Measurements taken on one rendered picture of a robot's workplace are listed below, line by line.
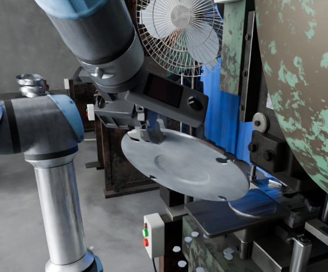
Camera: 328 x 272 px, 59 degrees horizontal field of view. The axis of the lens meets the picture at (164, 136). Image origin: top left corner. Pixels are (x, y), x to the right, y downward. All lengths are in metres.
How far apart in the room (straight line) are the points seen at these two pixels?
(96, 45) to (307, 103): 0.21
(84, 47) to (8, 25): 6.87
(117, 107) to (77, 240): 0.41
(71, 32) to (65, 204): 0.47
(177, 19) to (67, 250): 1.07
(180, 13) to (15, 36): 5.96
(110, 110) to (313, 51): 0.27
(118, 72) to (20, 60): 6.86
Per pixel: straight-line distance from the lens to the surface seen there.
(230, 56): 0.84
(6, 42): 7.19
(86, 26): 0.30
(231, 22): 0.85
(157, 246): 1.05
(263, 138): 0.77
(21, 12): 7.17
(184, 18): 1.42
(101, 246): 1.92
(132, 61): 0.34
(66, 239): 0.74
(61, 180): 0.69
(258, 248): 0.84
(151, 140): 0.46
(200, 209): 0.80
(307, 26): 0.28
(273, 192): 0.92
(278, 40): 0.31
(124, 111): 0.42
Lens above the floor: 1.22
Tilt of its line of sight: 19 degrees down
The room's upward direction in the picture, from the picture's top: straight up
